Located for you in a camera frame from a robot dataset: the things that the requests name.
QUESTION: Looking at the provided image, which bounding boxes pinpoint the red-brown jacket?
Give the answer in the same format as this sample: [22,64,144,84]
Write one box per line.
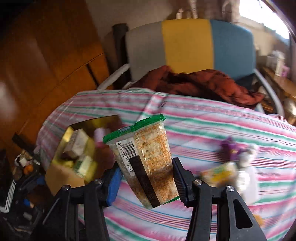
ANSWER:
[132,65,265,109]

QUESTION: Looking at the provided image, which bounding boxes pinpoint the wooden desk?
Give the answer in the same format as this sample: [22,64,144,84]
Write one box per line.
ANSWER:
[262,67,296,100]

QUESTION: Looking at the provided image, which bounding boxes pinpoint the window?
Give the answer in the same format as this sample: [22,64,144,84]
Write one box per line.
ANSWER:
[239,0,290,40]

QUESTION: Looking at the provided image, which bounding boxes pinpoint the purple packet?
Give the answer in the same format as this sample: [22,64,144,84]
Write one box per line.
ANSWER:
[220,137,241,160]

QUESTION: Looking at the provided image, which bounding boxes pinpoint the pink packet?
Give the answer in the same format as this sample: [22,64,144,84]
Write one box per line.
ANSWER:
[94,127,111,147]

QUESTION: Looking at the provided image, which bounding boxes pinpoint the white carton box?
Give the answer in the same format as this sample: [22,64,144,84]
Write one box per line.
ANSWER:
[63,128,89,158]

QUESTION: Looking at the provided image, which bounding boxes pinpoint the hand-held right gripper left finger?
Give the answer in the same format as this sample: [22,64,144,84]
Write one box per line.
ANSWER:
[42,166,124,241]

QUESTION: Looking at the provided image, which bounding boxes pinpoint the striped tablecloth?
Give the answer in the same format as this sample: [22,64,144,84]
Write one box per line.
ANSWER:
[38,88,296,241]

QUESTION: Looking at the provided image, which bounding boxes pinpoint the white plastic wrapper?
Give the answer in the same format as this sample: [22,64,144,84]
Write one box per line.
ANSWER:
[236,144,260,202]

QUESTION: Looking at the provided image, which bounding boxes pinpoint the wooden wardrobe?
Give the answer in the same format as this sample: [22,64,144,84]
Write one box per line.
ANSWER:
[0,0,114,151]

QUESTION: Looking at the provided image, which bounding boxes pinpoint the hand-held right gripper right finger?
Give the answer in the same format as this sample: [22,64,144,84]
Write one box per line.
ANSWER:
[172,157,267,241]

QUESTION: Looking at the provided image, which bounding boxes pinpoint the yellow green packet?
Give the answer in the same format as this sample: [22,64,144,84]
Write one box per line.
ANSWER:
[200,161,238,187]

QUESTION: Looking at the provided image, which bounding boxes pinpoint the green-edged snack packet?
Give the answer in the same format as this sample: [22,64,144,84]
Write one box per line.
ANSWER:
[103,114,180,209]

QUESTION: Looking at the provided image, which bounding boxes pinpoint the black white-striped garment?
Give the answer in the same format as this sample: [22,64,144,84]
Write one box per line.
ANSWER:
[0,178,16,214]

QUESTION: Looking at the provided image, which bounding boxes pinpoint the grey yellow blue chair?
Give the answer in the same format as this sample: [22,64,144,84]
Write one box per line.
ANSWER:
[97,19,285,116]

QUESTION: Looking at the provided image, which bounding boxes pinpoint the gold-lined cardboard box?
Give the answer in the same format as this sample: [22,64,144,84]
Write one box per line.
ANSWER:
[44,115,123,196]

